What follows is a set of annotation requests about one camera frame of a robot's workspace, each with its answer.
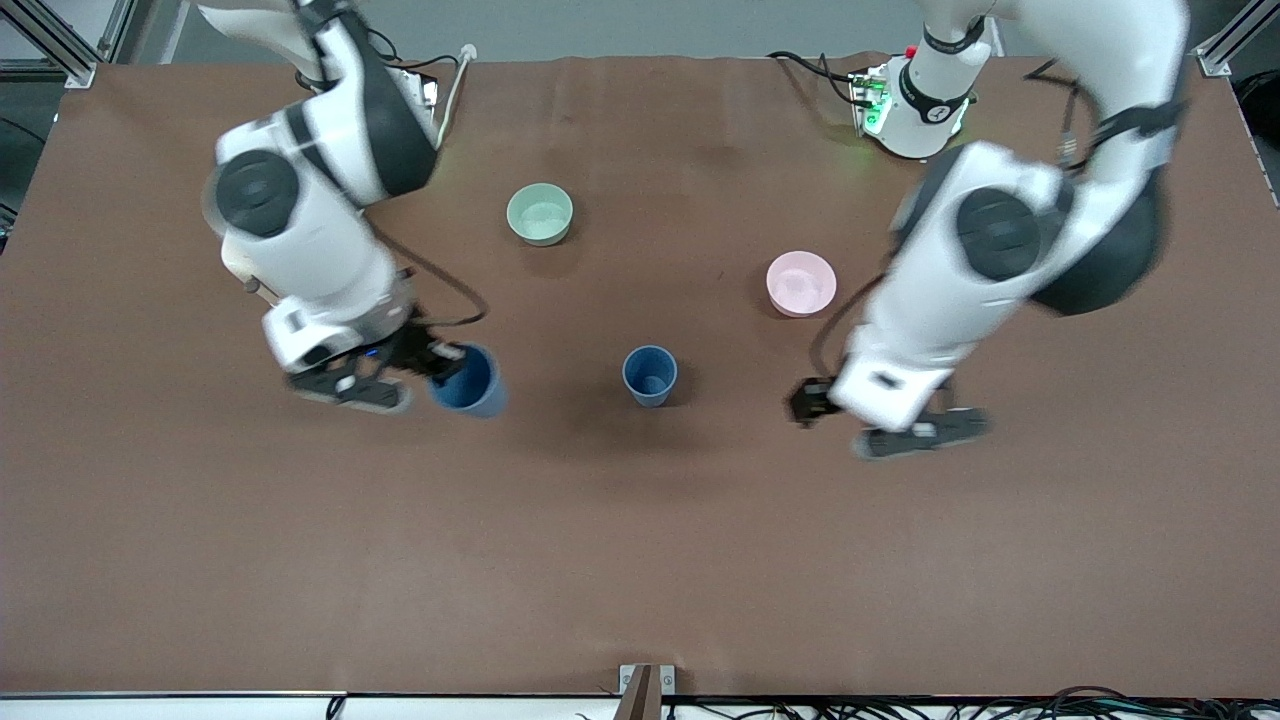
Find cream white toaster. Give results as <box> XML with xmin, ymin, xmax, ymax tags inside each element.
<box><xmin>220</xmin><ymin>235</ymin><xmax>271</xmax><ymax>299</ymax></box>

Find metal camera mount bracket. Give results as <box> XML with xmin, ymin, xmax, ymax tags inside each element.
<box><xmin>618</xmin><ymin>663</ymin><xmax>677</xmax><ymax>720</ymax></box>

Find white toaster power cable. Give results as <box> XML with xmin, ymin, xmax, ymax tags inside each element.
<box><xmin>436</xmin><ymin>44</ymin><xmax>477</xmax><ymax>143</ymax></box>

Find black arm base cable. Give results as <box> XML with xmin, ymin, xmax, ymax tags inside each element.
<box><xmin>368</xmin><ymin>28</ymin><xmax>433</xmax><ymax>77</ymax></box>
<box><xmin>768</xmin><ymin>50</ymin><xmax>863</xmax><ymax>106</ymax></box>

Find pink bowl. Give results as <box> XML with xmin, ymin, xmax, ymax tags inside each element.
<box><xmin>765</xmin><ymin>250</ymin><xmax>839</xmax><ymax>319</ymax></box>

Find aluminium frame profile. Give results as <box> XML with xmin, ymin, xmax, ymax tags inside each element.
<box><xmin>0</xmin><ymin>0</ymin><xmax>136</xmax><ymax>89</ymax></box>
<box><xmin>1195</xmin><ymin>0</ymin><xmax>1280</xmax><ymax>79</ymax></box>

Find tangled black floor cables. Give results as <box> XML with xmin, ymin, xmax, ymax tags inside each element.
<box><xmin>575</xmin><ymin>684</ymin><xmax>1280</xmax><ymax>720</ymax></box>

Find blue plastic cup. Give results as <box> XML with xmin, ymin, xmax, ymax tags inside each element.
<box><xmin>428</xmin><ymin>343</ymin><xmax>508</xmax><ymax>419</ymax></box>
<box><xmin>621</xmin><ymin>345</ymin><xmax>680</xmax><ymax>408</ymax></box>

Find green bowl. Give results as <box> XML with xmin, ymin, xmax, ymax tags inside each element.
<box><xmin>505</xmin><ymin>182</ymin><xmax>576</xmax><ymax>248</ymax></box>

